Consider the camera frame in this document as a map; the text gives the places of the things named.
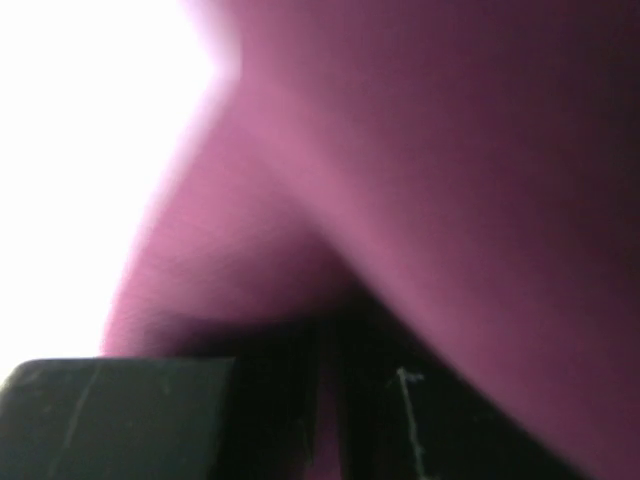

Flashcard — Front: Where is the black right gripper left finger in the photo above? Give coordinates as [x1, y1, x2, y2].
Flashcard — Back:
[1, 349, 314, 479]

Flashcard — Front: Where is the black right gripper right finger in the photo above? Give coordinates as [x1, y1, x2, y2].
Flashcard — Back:
[336, 319, 582, 480]

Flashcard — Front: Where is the purple cloth mat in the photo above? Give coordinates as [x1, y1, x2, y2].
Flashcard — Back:
[102, 1, 639, 479]

